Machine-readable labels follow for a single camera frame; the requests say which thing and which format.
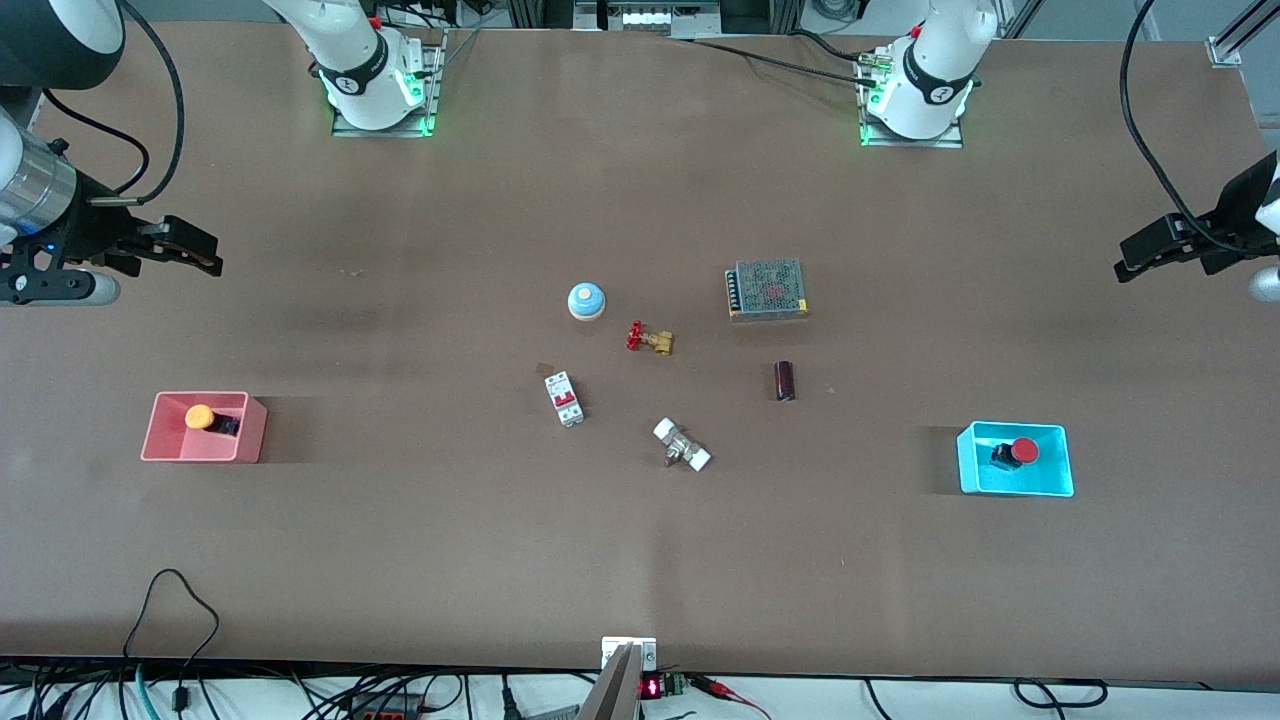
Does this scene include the yellow push button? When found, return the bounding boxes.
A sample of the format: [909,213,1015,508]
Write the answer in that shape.
[185,403,242,439]

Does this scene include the pink plastic bin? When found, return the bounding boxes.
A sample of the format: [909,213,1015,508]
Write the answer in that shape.
[140,391,268,464]

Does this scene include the cyan plastic bin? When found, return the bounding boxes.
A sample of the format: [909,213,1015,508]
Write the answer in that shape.
[956,421,1076,498]

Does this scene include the metal mesh power supply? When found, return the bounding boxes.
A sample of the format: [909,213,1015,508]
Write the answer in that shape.
[725,258,810,322]

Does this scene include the orange power strip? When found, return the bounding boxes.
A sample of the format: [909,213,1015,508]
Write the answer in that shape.
[340,695,423,720]

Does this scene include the grey control box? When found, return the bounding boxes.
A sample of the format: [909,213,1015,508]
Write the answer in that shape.
[573,0,723,39]

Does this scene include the silver valve white caps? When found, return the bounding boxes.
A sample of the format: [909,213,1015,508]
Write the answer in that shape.
[652,417,713,473]

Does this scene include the red clip lead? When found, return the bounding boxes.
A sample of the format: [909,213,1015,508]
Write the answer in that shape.
[690,675,773,720]

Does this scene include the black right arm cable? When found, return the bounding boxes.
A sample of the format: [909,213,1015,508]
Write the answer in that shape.
[40,0,187,206]

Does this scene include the aluminium frame profile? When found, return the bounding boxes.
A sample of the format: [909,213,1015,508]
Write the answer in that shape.
[1205,0,1280,69]

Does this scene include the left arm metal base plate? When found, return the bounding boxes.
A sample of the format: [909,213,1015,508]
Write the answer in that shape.
[858,50,966,150]

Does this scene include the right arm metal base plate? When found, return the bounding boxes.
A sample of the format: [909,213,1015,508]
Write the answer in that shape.
[331,30,446,139]

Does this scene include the white circuit breaker red switch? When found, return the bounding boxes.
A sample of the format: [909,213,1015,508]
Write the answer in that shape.
[544,371,586,428]

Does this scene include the black cable on table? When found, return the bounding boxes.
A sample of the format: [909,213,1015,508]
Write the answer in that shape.
[688,30,883,86]

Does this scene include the black looped cable with plug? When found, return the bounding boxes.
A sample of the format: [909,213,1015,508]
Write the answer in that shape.
[122,568,221,713]

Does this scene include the black coiled floor cable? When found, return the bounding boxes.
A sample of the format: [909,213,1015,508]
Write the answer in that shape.
[1013,678,1109,709]

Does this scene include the brass valve red handle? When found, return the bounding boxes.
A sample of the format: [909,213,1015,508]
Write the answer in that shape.
[626,320,676,357]

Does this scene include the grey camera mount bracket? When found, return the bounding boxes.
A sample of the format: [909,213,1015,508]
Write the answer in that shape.
[575,637,658,720]

